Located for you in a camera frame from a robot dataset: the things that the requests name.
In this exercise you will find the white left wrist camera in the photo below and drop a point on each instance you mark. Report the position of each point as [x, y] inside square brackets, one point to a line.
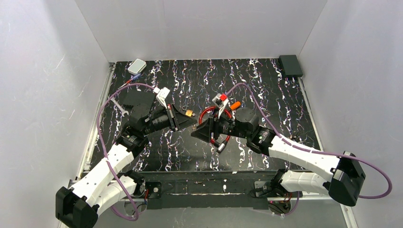
[161, 95]

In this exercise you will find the orange handled screwdriver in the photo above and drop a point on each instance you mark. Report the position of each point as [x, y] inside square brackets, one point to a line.
[235, 106]

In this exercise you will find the red cable lock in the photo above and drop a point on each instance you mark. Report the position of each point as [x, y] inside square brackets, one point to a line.
[208, 113]

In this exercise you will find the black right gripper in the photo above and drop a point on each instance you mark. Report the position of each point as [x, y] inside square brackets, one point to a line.
[213, 128]

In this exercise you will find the brass padlock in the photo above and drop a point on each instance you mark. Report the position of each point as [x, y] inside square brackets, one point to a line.
[188, 112]

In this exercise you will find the silver open-end wrench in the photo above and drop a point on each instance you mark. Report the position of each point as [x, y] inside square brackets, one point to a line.
[122, 110]

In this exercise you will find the white small box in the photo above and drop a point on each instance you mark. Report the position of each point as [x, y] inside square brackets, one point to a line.
[136, 66]

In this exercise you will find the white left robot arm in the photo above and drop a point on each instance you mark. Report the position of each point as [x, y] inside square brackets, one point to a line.
[80, 205]

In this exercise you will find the aluminium frame rail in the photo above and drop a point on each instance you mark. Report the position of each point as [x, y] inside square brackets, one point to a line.
[92, 138]

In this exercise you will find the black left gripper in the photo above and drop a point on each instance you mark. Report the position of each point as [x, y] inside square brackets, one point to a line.
[173, 117]

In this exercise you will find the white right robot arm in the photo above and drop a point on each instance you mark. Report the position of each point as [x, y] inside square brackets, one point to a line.
[339, 176]

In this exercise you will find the red blue small screwdriver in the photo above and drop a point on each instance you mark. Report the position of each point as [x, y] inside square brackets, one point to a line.
[132, 79]

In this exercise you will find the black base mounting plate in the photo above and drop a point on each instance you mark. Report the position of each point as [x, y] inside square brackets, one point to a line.
[213, 189]

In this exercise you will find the black box in corner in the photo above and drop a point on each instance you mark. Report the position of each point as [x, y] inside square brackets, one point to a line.
[290, 66]

